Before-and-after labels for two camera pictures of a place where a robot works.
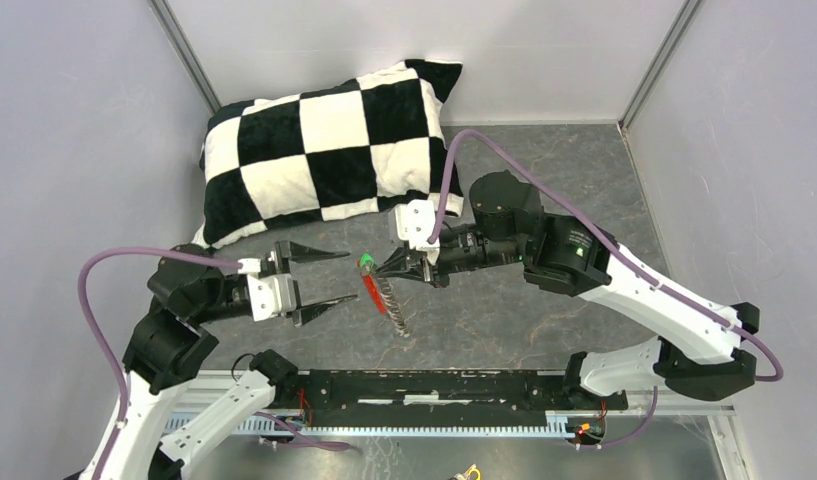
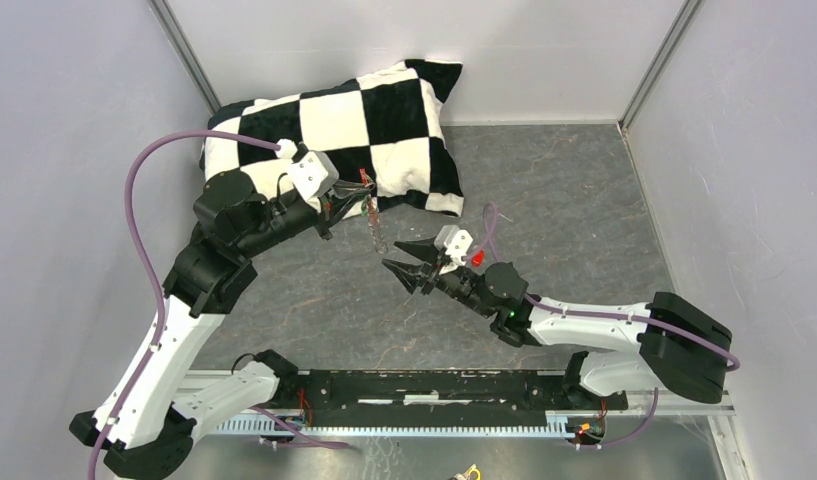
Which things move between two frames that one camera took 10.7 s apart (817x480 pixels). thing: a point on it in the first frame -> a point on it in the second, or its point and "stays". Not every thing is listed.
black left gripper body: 277,263 -> 325,214
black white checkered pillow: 280,161 stays
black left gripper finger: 304,314 -> 347,205
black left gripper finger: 289,252 -> 344,188
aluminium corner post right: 658,65 stays
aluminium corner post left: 185,52 stays
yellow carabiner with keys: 468,473 stays
